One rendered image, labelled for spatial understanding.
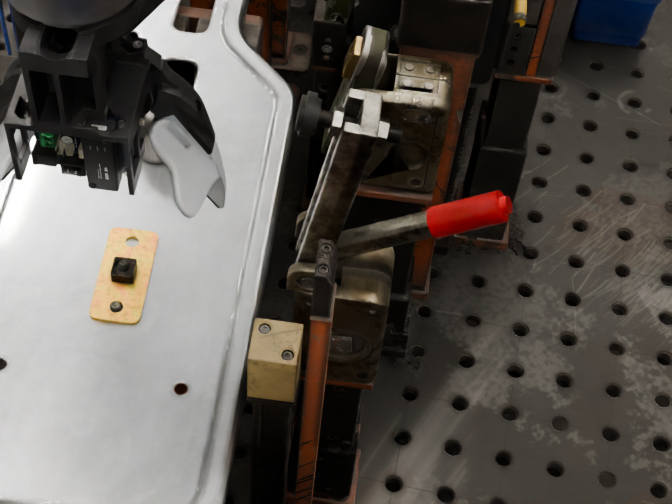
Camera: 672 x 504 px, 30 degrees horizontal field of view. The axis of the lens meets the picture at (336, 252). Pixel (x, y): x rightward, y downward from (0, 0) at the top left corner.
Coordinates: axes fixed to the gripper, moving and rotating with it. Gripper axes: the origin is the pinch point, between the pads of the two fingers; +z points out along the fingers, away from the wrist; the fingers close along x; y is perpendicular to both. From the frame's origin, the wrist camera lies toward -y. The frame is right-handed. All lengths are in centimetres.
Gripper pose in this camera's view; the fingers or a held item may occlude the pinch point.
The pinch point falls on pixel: (114, 184)
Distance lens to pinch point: 86.4
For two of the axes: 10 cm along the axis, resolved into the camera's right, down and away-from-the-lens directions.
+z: -0.6, 5.7, 8.2
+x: 9.9, 1.3, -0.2
